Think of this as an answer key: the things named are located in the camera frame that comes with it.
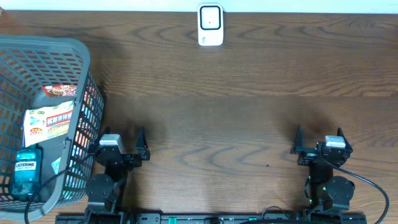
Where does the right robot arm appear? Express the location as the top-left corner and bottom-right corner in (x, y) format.
(290, 127), (355, 213)

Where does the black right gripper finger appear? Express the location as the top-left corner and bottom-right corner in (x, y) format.
(293, 125), (303, 149)
(337, 128), (352, 151)

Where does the grey plastic shopping basket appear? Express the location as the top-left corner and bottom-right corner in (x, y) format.
(1, 35), (104, 222)

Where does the red chocolate bar wrapper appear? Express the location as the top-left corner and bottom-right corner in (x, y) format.
(41, 85), (77, 97)

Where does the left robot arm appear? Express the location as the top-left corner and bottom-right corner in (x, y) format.
(83, 128), (150, 223)

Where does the yellow white wipes packet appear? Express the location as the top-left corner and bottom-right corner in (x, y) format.
(23, 101), (74, 147)

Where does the white barcode scanner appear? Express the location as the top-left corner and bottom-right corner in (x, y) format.
(197, 3), (224, 47)

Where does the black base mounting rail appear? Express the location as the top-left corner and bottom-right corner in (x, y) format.
(55, 213), (367, 224)

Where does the mint green wipes pack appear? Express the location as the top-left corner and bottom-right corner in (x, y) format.
(51, 157), (61, 174)

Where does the blue Listerine mouthwash bottle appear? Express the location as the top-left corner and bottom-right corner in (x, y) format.
(10, 144), (42, 202)

